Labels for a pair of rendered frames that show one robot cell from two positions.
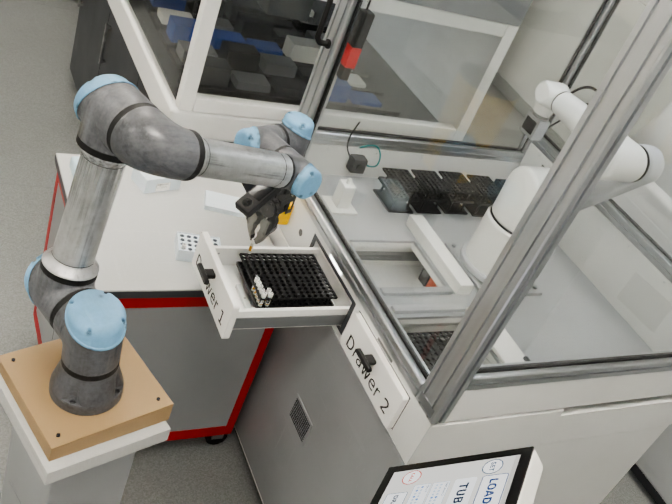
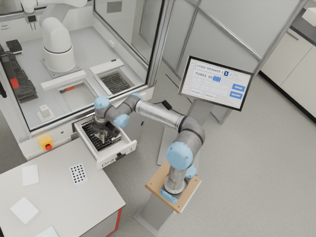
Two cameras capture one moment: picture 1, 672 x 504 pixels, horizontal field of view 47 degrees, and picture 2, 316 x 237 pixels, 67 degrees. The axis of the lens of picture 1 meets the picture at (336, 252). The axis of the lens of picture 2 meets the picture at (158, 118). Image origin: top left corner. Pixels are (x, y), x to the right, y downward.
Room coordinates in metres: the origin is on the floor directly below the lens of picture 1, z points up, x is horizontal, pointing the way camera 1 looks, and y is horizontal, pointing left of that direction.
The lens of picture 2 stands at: (1.55, 1.01, 2.26)
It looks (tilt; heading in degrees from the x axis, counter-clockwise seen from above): 51 degrees down; 255
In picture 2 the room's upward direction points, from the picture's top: 18 degrees clockwise
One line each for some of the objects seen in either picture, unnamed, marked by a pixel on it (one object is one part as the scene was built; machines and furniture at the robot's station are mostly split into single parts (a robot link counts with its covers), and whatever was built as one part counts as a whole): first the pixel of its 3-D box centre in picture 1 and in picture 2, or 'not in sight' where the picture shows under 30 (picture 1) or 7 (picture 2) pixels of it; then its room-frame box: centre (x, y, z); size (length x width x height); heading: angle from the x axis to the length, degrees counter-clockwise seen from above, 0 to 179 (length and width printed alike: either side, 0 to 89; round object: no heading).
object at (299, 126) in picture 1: (292, 138); (102, 106); (1.64, 0.20, 1.28); 0.09 x 0.08 x 0.11; 146
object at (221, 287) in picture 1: (214, 283); (117, 154); (1.54, 0.25, 0.87); 0.29 x 0.02 x 0.11; 37
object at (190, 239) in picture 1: (198, 248); (78, 174); (1.77, 0.36, 0.78); 0.12 x 0.08 x 0.04; 116
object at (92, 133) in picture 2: (285, 284); (101, 132); (1.66, 0.09, 0.87); 0.22 x 0.18 x 0.06; 127
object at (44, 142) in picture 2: (279, 208); (46, 143); (1.98, 0.21, 0.88); 0.07 x 0.05 x 0.07; 37
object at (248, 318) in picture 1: (287, 285); (100, 132); (1.66, 0.08, 0.86); 0.40 x 0.26 x 0.06; 127
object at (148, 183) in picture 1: (156, 176); (25, 211); (2.01, 0.60, 0.79); 0.13 x 0.09 x 0.05; 143
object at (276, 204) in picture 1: (276, 191); (100, 123); (1.65, 0.19, 1.12); 0.09 x 0.08 x 0.12; 156
